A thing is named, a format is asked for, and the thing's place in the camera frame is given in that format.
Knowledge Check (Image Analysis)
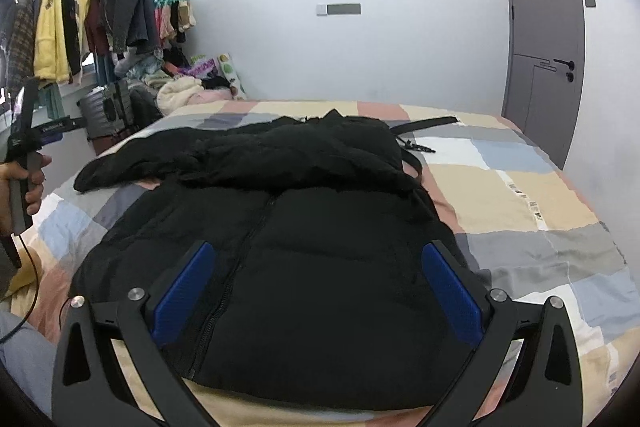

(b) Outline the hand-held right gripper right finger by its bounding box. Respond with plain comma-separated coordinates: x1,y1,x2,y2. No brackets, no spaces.
420,238,584,427

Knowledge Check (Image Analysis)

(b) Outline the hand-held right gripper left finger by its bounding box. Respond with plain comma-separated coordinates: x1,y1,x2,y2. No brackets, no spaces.
51,241,222,427

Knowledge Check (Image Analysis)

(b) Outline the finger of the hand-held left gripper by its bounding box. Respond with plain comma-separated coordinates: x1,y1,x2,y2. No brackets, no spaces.
4,78,41,158
34,117,85,144

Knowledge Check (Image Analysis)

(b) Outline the black puffer jacket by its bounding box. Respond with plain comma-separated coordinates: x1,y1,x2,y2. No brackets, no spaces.
70,108,495,411

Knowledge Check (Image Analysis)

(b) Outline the pile of clothes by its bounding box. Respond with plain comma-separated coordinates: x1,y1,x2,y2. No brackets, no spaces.
114,46,237,114

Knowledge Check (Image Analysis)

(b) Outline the person's left hand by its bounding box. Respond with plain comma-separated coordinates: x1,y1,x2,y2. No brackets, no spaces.
0,153,54,234

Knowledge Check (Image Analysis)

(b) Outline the dark grey suitcase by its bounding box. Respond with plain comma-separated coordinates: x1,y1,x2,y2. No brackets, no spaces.
76,79,135,144

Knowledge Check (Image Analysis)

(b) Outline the plaid coat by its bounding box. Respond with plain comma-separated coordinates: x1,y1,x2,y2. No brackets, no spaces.
0,0,37,94

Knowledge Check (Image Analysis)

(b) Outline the yellow hoodie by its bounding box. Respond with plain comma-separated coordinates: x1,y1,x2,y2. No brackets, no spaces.
32,0,72,86

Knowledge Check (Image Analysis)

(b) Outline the black hanging garment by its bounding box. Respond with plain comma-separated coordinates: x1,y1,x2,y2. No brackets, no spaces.
60,0,84,76

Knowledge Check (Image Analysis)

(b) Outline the maroon garment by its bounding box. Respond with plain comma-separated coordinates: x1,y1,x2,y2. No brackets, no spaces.
84,0,110,56

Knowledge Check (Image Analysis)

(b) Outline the cream hanging garment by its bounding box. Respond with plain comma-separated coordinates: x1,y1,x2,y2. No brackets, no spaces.
73,0,95,84

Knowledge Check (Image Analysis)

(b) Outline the checkered bed sheet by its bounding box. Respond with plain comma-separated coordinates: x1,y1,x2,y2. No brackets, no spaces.
6,99,640,427

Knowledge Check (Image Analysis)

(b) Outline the dark grey hoodie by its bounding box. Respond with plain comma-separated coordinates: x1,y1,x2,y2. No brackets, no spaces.
101,0,162,54

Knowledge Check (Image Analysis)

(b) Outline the person's grey trouser leg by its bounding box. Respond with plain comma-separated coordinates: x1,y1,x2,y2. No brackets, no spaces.
0,309,60,419

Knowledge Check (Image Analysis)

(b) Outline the green sock hanger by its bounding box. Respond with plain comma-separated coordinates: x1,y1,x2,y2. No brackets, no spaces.
153,0,199,46

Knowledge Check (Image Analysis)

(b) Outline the dotted white pillow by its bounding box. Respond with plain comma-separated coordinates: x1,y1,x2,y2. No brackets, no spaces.
212,52,249,101

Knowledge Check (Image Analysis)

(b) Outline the grey door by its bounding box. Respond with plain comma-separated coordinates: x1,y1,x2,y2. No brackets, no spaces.
500,0,587,171

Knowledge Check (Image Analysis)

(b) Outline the black cable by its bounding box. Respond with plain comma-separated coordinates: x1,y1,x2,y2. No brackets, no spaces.
0,231,42,344

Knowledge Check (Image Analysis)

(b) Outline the black strap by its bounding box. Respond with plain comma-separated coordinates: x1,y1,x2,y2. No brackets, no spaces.
389,116,460,182

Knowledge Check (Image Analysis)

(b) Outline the grey wall panel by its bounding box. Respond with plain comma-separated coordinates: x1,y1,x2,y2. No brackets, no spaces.
316,2,362,16

